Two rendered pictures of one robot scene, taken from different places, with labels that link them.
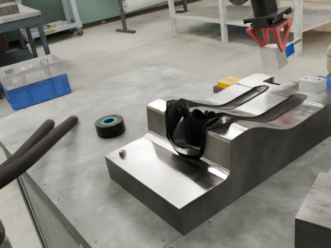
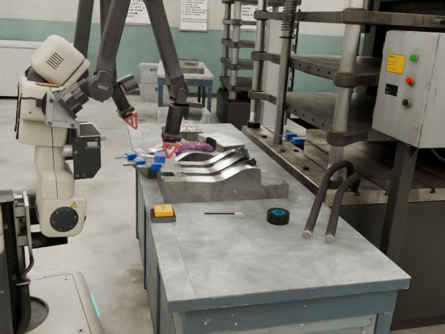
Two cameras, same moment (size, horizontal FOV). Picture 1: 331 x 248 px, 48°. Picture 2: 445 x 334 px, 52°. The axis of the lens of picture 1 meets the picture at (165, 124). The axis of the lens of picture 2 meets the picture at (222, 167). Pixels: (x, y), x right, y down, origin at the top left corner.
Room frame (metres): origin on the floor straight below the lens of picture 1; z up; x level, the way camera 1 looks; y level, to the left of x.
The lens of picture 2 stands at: (2.44, 0.43, 1.47)
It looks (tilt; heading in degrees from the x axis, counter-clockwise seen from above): 18 degrees down; 198
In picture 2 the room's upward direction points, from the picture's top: 3 degrees clockwise
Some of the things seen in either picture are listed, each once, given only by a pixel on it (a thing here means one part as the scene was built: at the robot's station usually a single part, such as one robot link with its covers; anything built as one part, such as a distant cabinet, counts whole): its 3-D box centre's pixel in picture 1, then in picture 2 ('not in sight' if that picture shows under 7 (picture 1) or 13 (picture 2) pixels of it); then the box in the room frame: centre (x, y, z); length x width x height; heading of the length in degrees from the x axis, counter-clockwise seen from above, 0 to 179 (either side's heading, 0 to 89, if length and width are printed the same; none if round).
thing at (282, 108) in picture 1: (235, 104); (217, 162); (0.73, -0.16, 0.92); 0.35 x 0.16 x 0.09; 123
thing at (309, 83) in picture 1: (323, 83); (153, 166); (0.83, -0.40, 0.89); 0.13 x 0.05 x 0.05; 123
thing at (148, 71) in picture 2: not in sight; (156, 73); (-5.12, -3.42, 0.49); 0.60 x 0.42 x 0.33; 112
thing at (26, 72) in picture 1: (31, 71); not in sight; (3.70, 1.26, 0.28); 0.61 x 0.41 x 0.15; 116
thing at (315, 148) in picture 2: not in sight; (335, 138); (-0.16, 0.23, 0.87); 0.50 x 0.27 x 0.17; 123
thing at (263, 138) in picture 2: not in sight; (341, 154); (-0.25, 0.27, 0.76); 1.30 x 0.84 x 0.07; 33
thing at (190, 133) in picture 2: not in sight; (184, 134); (0.07, -0.60, 0.84); 0.20 x 0.15 x 0.07; 123
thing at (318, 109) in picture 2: not in sight; (347, 122); (-0.24, 0.28, 0.96); 1.29 x 0.83 x 0.18; 33
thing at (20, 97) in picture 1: (36, 87); not in sight; (3.70, 1.26, 0.11); 0.61 x 0.41 x 0.22; 116
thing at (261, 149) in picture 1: (228, 125); (221, 173); (0.73, -0.14, 0.87); 0.50 x 0.26 x 0.14; 123
